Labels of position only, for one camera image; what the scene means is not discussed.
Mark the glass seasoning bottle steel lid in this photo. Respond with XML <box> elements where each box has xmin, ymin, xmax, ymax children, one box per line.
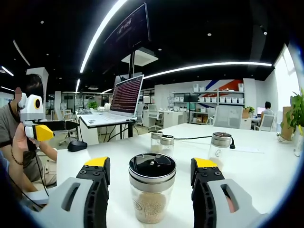
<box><xmin>160</xmin><ymin>134</ymin><xmax>175</xmax><ymax>157</ymax></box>
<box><xmin>128</xmin><ymin>153</ymin><xmax>177</xmax><ymax>224</ymax></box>
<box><xmin>208</xmin><ymin>132</ymin><xmax>232</xmax><ymax>168</ymax></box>
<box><xmin>151</xmin><ymin>130</ymin><xmax>164</xmax><ymax>154</ymax></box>

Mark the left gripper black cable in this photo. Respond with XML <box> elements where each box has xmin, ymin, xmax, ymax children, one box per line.
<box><xmin>33</xmin><ymin>142</ymin><xmax>50</xmax><ymax>198</ymax></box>

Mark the grey mesh office chair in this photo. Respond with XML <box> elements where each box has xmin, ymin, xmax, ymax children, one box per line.
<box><xmin>212</xmin><ymin>105</ymin><xmax>243</xmax><ymax>130</ymax></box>

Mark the person's left hand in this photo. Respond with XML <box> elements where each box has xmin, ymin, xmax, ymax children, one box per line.
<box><xmin>12</xmin><ymin>123</ymin><xmax>34</xmax><ymax>155</ymax></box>

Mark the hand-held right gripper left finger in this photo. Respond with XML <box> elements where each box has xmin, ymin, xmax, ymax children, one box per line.
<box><xmin>39</xmin><ymin>156</ymin><xmax>111</xmax><ymax>228</ymax></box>

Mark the black computer mouse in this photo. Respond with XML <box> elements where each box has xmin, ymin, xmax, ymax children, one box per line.
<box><xmin>67</xmin><ymin>140</ymin><xmax>88</xmax><ymax>152</ymax></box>

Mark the brown paper bag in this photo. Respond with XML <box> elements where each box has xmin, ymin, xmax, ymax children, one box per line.
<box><xmin>281</xmin><ymin>106</ymin><xmax>295</xmax><ymax>141</ymax></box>

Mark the white office chair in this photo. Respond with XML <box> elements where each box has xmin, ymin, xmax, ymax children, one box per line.
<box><xmin>147</xmin><ymin>104</ymin><xmax>164</xmax><ymax>130</ymax></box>

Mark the brown bead bracelet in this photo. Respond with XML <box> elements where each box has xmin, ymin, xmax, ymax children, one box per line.
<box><xmin>10</xmin><ymin>148</ymin><xmax>24</xmax><ymax>166</ymax></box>

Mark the white laptop red-text screen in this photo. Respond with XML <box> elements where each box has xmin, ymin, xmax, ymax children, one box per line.
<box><xmin>79</xmin><ymin>74</ymin><xmax>145</xmax><ymax>127</ymax></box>

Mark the long ceiling light strip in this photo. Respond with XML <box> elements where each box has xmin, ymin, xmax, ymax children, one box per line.
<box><xmin>142</xmin><ymin>62</ymin><xmax>273</xmax><ymax>79</ymax></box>
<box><xmin>79</xmin><ymin>0</ymin><xmax>129</xmax><ymax>74</ymax></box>

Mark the silver laptop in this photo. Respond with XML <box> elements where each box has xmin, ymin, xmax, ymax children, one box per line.
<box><xmin>22</xmin><ymin>190</ymin><xmax>52</xmax><ymax>207</ymax></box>

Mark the black-framed laptop stand table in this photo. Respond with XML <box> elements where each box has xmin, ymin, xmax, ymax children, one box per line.
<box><xmin>78</xmin><ymin>118</ymin><xmax>137</xmax><ymax>147</ymax></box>

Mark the hanging dark display screen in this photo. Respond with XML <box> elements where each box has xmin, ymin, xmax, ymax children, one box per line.
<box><xmin>104</xmin><ymin>2</ymin><xmax>152</xmax><ymax>79</ymax></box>

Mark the white ceiling air conditioner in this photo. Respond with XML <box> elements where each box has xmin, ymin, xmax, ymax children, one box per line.
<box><xmin>121</xmin><ymin>47</ymin><xmax>159</xmax><ymax>67</ymax></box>

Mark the green potted plant white pot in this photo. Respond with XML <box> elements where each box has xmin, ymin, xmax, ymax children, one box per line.
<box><xmin>280</xmin><ymin>88</ymin><xmax>304</xmax><ymax>143</ymax></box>

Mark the row of white storage bins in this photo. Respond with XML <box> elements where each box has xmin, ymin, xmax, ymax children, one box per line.
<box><xmin>174</xmin><ymin>96</ymin><xmax>245</xmax><ymax>104</ymax></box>

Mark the black power cable with plug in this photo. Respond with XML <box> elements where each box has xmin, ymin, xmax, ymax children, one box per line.
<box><xmin>174</xmin><ymin>135</ymin><xmax>236</xmax><ymax>150</ymax></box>

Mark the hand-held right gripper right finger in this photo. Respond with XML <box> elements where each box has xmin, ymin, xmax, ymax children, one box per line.
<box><xmin>190</xmin><ymin>157</ymin><xmax>268</xmax><ymax>228</ymax></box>

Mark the white storage shelf rack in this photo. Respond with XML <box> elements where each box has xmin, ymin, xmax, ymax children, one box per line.
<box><xmin>172</xmin><ymin>83</ymin><xmax>245</xmax><ymax>124</ymax></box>

